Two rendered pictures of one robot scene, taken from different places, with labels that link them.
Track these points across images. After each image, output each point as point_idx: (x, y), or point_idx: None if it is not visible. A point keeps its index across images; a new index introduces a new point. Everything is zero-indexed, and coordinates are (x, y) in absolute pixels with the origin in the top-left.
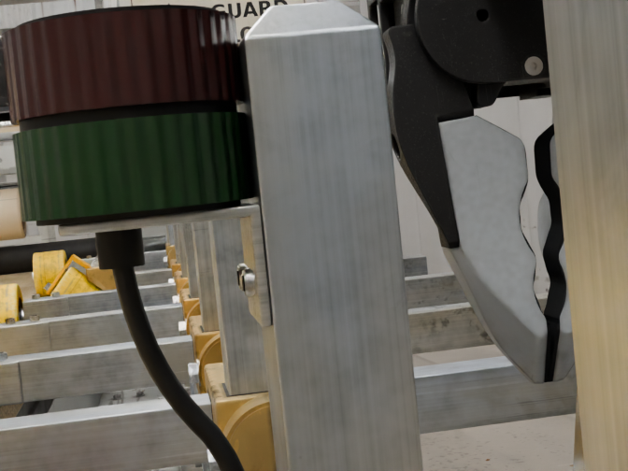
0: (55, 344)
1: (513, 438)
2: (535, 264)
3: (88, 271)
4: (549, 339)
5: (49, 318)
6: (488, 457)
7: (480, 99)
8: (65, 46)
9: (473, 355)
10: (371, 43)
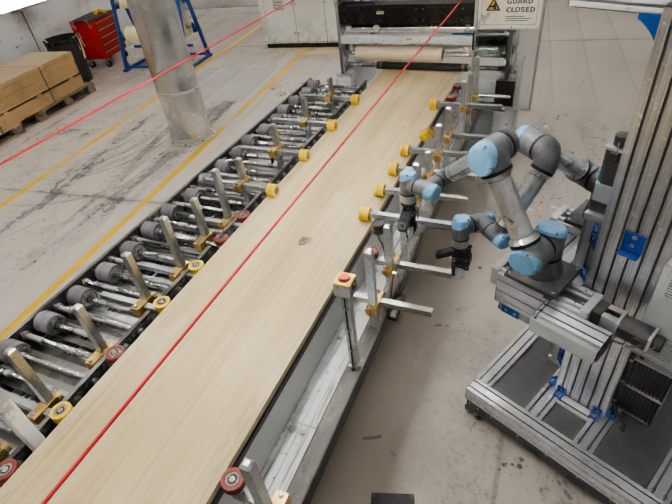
0: None
1: (614, 116)
2: (406, 234)
3: (428, 131)
4: (407, 238)
5: (406, 166)
6: (596, 124)
7: None
8: (373, 227)
9: (645, 58)
10: (389, 229)
